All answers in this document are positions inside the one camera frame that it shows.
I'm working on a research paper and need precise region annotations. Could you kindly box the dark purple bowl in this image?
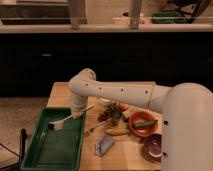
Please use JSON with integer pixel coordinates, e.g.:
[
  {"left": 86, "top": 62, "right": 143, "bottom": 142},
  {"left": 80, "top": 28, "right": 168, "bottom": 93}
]
[{"left": 144, "top": 134, "right": 162, "bottom": 162}]

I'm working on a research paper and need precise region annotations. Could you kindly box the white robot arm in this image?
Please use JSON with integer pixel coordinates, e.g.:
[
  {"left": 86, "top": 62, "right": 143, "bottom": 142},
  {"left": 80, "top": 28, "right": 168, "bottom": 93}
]
[{"left": 69, "top": 68, "right": 213, "bottom": 171}]

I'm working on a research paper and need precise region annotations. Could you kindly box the green plastic tray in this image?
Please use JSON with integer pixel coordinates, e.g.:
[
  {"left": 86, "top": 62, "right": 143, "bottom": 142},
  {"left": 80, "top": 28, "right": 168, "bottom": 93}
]
[{"left": 21, "top": 107, "right": 85, "bottom": 171}]

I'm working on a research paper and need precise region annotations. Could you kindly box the dark grape bunch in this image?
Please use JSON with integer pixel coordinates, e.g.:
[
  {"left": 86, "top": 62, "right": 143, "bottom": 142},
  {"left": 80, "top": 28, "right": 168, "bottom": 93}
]
[{"left": 98, "top": 103, "right": 116, "bottom": 122}]

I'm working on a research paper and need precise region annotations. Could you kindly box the white handled dish brush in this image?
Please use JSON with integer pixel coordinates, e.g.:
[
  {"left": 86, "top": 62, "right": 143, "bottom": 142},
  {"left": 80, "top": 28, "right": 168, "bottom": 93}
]
[{"left": 48, "top": 105, "right": 96, "bottom": 131}]

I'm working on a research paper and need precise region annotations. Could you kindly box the yellow banana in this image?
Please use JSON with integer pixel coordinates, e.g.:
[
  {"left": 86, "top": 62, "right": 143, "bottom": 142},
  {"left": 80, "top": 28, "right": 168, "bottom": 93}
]
[{"left": 105, "top": 128, "right": 130, "bottom": 136}]

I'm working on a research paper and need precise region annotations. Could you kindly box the black stand pole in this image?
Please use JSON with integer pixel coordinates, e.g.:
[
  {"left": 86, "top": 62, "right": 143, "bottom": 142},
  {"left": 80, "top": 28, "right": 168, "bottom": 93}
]
[{"left": 19, "top": 129, "right": 27, "bottom": 164}]

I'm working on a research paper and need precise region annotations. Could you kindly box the green small cup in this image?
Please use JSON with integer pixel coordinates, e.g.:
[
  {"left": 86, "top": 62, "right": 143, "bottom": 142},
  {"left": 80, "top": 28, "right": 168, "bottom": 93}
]
[{"left": 111, "top": 110, "right": 122, "bottom": 126}]

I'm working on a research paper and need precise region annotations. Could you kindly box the green pepper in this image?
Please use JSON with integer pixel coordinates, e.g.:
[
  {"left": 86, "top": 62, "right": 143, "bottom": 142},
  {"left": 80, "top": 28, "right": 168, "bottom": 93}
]
[{"left": 133, "top": 120, "right": 158, "bottom": 130}]

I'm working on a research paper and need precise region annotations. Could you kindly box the orange fruit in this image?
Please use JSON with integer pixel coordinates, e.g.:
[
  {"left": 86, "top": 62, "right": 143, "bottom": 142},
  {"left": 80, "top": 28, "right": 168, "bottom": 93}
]
[{"left": 118, "top": 103, "right": 129, "bottom": 111}]

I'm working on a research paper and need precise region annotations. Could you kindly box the orange bowl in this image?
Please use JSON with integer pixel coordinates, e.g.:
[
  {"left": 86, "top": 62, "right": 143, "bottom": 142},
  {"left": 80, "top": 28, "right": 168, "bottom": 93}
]
[{"left": 128, "top": 111, "right": 158, "bottom": 137}]

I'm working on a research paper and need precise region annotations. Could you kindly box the brown block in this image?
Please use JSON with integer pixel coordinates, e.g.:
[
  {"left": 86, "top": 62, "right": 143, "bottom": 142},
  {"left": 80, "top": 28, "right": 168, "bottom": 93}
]
[{"left": 122, "top": 110, "right": 131, "bottom": 120}]

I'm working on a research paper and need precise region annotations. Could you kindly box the green background bin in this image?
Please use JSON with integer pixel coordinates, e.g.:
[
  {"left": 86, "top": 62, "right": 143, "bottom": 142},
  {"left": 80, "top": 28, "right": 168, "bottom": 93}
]
[{"left": 151, "top": 11, "right": 187, "bottom": 24}]

